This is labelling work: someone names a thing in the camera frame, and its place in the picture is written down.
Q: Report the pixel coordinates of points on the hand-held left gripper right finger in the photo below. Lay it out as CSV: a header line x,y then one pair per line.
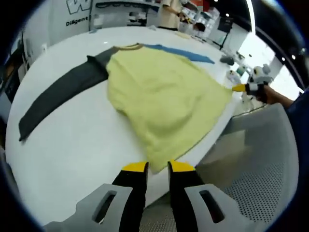
x,y
183,200

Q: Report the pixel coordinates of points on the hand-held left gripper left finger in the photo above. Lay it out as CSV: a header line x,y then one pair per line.
x,y
130,200

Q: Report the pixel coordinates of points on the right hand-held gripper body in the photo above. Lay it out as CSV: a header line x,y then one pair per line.
x,y
258,79

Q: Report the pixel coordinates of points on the yellow blue grey garment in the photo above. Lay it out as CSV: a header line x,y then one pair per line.
x,y
166,96

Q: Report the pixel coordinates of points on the person's right hand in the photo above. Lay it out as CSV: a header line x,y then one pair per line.
x,y
266,95

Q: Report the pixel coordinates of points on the white handheld device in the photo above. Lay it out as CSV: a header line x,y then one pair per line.
x,y
233,76

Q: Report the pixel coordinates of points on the grey lumpy object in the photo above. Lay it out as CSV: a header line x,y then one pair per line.
x,y
227,60

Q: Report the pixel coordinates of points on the black sign on stand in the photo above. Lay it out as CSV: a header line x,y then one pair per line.
x,y
224,26

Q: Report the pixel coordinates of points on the grey mesh chair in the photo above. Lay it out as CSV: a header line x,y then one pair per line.
x,y
256,164

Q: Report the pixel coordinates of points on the cream cloth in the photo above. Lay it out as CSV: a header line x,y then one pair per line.
x,y
184,35

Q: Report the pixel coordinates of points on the small white object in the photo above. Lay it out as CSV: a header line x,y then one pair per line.
x,y
153,27

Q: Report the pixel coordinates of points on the small grey clip object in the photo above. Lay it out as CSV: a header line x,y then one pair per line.
x,y
93,31

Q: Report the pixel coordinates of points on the white paper cup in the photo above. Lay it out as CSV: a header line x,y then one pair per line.
x,y
44,48

